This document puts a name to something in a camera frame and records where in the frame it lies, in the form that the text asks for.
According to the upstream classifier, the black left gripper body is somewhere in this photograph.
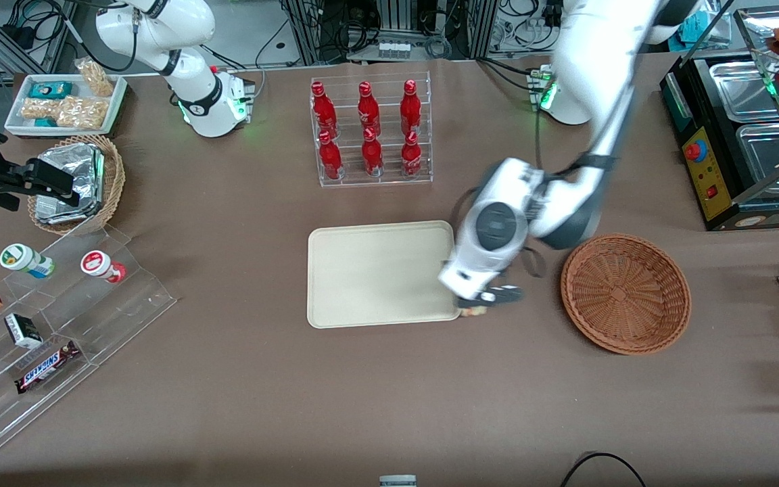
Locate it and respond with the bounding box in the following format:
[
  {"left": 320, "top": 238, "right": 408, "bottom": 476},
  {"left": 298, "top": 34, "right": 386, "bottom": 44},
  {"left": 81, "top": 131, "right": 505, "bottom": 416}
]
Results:
[{"left": 456, "top": 291, "right": 498, "bottom": 310}]

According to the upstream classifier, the white rectangular snack tray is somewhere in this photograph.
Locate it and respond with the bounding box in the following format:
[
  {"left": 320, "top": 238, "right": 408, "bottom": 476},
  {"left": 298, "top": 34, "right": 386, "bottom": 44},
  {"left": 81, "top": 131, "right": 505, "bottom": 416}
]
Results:
[{"left": 4, "top": 73, "right": 128, "bottom": 138}]

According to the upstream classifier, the tan wicker basket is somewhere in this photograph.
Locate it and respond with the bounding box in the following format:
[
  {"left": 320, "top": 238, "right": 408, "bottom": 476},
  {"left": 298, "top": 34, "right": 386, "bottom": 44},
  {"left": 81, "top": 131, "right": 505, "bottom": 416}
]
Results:
[{"left": 28, "top": 134, "right": 126, "bottom": 236}]

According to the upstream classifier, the cream plastic tray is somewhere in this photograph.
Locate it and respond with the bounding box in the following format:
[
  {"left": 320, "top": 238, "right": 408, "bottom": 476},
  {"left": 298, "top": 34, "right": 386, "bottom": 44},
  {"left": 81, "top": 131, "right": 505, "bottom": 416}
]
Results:
[{"left": 306, "top": 221, "right": 463, "bottom": 330}]

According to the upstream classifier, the brown round wicker basket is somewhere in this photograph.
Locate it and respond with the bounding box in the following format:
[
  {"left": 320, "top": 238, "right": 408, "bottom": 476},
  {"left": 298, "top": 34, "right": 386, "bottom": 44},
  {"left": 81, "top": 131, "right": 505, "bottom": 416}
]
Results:
[{"left": 560, "top": 233, "right": 692, "bottom": 356}]

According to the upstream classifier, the foil wrapped food package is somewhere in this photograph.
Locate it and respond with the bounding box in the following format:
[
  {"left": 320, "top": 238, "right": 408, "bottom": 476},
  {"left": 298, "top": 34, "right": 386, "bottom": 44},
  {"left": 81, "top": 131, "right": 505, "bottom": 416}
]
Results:
[{"left": 34, "top": 142, "right": 106, "bottom": 225}]

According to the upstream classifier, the clear bag of snacks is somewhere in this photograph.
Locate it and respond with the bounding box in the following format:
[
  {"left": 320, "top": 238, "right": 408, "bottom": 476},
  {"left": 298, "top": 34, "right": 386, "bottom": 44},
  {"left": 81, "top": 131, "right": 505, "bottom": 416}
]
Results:
[
  {"left": 75, "top": 57, "right": 115, "bottom": 97},
  {"left": 21, "top": 98, "right": 60, "bottom": 121},
  {"left": 57, "top": 95, "right": 110, "bottom": 131}
]

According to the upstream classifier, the green lid yogurt cup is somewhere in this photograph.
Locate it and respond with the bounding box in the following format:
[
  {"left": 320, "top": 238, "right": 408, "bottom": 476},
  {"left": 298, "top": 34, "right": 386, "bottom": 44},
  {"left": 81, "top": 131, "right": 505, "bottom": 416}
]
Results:
[{"left": 0, "top": 243, "right": 55, "bottom": 279}]

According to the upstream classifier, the red lid yogurt cup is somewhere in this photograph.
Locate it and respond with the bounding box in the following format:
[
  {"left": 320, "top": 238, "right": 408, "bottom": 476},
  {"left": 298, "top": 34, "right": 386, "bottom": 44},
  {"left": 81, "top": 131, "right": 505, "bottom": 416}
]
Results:
[{"left": 80, "top": 250, "right": 127, "bottom": 284}]

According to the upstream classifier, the teal snack box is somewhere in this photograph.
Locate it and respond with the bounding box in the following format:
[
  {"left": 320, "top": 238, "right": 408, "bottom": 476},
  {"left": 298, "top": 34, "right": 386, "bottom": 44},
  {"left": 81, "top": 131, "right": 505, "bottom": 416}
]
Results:
[{"left": 28, "top": 81, "right": 74, "bottom": 99}]

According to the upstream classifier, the clear acrylic stepped stand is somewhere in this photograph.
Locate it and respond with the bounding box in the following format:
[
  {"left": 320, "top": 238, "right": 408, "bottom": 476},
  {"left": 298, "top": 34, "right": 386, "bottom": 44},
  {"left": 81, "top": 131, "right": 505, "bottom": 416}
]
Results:
[{"left": 0, "top": 216, "right": 178, "bottom": 461}]

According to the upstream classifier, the small black white box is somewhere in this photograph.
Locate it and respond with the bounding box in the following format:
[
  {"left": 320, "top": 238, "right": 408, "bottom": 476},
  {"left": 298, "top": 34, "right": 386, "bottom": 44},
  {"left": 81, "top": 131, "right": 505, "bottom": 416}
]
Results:
[{"left": 4, "top": 313, "right": 44, "bottom": 350}]

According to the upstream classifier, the clear acrylic bottle rack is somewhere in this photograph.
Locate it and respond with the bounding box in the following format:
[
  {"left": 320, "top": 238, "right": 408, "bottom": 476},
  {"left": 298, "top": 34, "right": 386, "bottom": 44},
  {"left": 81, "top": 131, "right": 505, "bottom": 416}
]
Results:
[{"left": 310, "top": 71, "right": 433, "bottom": 189}]

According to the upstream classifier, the red cola bottle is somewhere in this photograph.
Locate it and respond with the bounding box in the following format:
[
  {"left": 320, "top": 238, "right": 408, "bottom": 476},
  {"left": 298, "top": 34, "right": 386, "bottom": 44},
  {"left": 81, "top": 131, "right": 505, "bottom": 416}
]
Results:
[
  {"left": 357, "top": 81, "right": 380, "bottom": 133},
  {"left": 312, "top": 81, "right": 337, "bottom": 136},
  {"left": 361, "top": 127, "right": 384, "bottom": 178},
  {"left": 400, "top": 80, "right": 423, "bottom": 133},
  {"left": 401, "top": 131, "right": 423, "bottom": 179},
  {"left": 318, "top": 130, "right": 344, "bottom": 181}
]

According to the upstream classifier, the Snickers chocolate bar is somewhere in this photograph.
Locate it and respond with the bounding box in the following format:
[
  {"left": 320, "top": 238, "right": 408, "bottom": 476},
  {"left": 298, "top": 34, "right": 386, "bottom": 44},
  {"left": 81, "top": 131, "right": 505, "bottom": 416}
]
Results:
[{"left": 14, "top": 340, "right": 81, "bottom": 395}]

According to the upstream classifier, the black food warmer appliance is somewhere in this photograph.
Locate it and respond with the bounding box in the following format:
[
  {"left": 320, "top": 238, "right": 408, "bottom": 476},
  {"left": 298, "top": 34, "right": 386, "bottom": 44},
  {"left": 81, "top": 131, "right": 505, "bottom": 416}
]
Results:
[{"left": 660, "top": 7, "right": 779, "bottom": 232}]

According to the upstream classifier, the steel food pan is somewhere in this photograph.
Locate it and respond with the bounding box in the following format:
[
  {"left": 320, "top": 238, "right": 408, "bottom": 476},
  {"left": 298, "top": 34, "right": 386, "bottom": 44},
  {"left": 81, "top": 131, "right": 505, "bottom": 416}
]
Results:
[
  {"left": 734, "top": 124, "right": 779, "bottom": 197},
  {"left": 709, "top": 60, "right": 779, "bottom": 124}
]

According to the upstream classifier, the teal bag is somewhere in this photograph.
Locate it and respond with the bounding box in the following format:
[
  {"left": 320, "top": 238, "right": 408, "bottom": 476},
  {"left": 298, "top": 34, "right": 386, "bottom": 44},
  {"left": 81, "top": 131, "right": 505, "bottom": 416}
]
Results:
[{"left": 677, "top": 10, "right": 715, "bottom": 41}]

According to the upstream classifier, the black looped cable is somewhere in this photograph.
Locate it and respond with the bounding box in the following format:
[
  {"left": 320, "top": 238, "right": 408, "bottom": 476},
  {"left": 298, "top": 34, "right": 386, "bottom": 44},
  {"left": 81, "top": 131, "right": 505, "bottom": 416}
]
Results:
[{"left": 561, "top": 452, "right": 646, "bottom": 487}]

